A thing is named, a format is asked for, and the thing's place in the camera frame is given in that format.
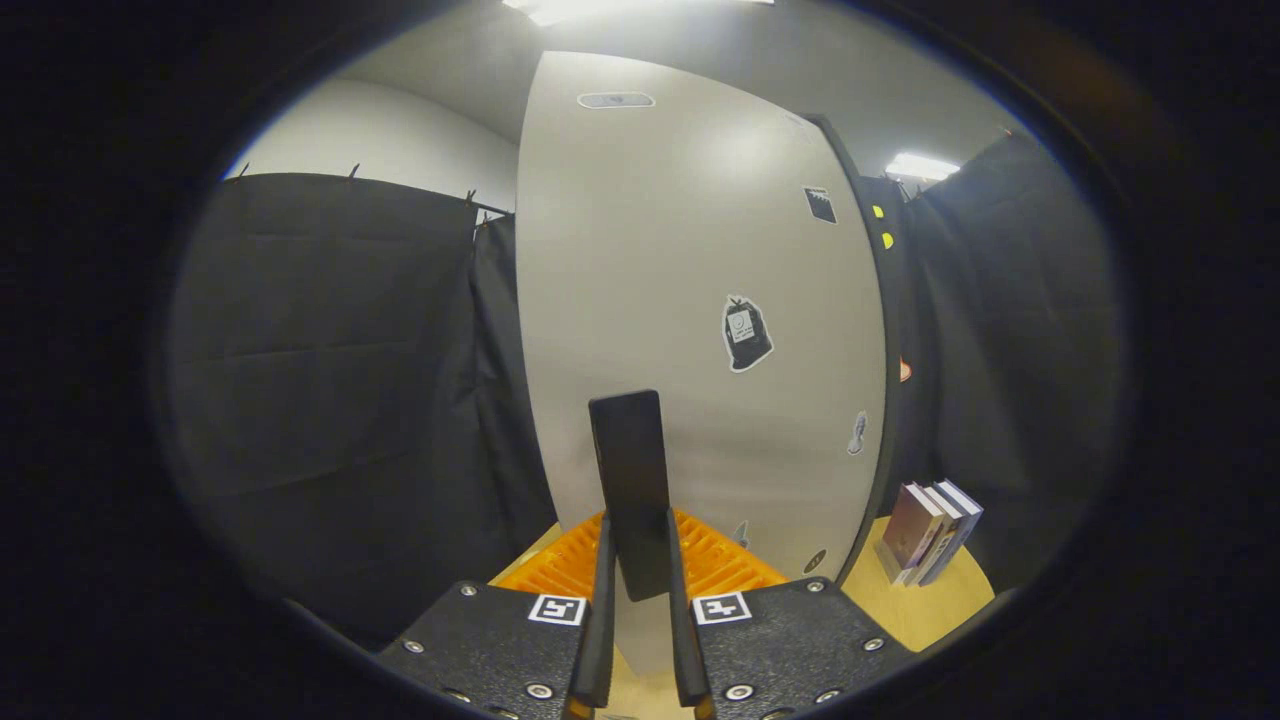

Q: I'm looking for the dark grey cabinet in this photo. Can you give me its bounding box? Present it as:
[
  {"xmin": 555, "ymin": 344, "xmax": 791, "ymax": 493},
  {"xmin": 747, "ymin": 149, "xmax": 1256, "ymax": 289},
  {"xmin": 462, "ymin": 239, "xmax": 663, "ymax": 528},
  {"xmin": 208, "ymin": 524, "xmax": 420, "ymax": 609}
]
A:
[{"xmin": 800, "ymin": 112, "xmax": 906, "ymax": 586}]

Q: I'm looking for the small ceiling light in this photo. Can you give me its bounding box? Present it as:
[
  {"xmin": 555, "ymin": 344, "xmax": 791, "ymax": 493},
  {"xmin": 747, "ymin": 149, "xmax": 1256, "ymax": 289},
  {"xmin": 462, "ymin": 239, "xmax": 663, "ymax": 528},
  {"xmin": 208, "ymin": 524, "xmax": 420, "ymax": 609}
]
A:
[{"xmin": 885, "ymin": 152, "xmax": 961, "ymax": 183}]

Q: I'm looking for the grey blue cover book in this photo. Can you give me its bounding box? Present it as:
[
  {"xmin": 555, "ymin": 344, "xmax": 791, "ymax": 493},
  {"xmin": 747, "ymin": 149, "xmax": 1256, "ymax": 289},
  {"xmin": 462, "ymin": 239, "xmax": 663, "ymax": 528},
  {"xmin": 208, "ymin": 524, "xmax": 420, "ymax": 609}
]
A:
[{"xmin": 920, "ymin": 479, "xmax": 985, "ymax": 586}]

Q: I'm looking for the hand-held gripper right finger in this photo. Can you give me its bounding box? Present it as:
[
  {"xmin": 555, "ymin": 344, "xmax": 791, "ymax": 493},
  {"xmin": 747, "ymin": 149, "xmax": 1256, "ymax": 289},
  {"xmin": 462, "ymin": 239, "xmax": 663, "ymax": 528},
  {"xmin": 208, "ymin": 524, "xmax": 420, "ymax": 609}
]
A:
[{"xmin": 665, "ymin": 508, "xmax": 916, "ymax": 720}]

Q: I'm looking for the black door handle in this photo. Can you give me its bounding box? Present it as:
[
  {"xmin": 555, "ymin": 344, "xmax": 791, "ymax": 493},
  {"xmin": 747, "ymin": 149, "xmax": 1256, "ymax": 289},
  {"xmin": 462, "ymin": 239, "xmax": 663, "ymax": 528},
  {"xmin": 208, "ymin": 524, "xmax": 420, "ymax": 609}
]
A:
[{"xmin": 588, "ymin": 390, "xmax": 673, "ymax": 603}]

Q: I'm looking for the black backdrop cloth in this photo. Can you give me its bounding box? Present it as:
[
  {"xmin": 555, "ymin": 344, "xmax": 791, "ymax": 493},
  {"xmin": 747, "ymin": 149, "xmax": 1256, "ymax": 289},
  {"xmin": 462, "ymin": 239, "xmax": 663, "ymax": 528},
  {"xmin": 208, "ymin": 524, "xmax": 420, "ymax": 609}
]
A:
[{"xmin": 165, "ymin": 130, "xmax": 1126, "ymax": 651}]

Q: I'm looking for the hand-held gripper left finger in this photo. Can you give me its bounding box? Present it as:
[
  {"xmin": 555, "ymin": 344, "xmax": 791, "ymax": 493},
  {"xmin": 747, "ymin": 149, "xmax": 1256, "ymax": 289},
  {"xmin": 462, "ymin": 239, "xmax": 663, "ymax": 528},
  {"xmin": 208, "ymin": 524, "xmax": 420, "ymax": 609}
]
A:
[{"xmin": 375, "ymin": 510, "xmax": 618, "ymax": 720}]

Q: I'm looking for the white spine book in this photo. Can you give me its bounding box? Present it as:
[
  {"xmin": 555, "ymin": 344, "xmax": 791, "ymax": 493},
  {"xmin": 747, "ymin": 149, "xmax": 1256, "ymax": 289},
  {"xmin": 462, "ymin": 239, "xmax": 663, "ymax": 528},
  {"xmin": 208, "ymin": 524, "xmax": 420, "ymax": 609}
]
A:
[{"xmin": 905, "ymin": 483, "xmax": 966, "ymax": 586}]

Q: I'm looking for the large ceiling light panel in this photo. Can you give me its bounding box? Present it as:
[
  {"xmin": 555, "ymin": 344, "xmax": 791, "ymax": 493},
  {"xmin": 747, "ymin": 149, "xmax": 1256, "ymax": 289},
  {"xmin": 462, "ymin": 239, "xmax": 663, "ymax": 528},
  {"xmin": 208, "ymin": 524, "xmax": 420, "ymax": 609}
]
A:
[{"xmin": 500, "ymin": 0, "xmax": 776, "ymax": 26}]

